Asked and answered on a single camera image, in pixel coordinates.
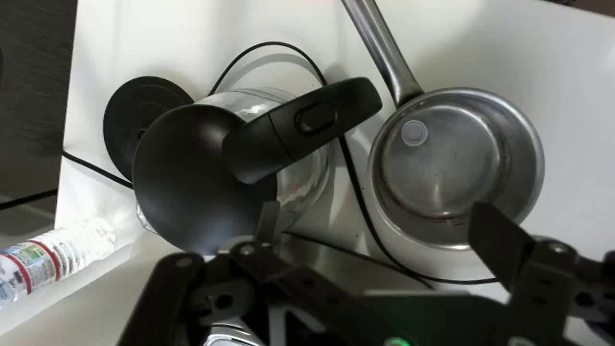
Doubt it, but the black power cord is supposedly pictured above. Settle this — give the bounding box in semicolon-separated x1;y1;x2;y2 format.
62;151;139;191
208;41;508;289

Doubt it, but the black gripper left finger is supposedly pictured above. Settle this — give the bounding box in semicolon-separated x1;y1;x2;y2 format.
118;201;335;346

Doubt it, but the black round kettle base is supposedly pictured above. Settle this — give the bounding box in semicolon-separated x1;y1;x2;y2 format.
102;76;196;183

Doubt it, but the steel saucepan with long handle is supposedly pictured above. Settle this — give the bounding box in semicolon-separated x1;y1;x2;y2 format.
341;0;548;285

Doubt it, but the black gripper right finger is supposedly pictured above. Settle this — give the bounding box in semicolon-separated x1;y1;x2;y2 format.
467;201;615;346

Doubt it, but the water bottle with red label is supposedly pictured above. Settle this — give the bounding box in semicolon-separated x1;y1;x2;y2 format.
0;220;120;312

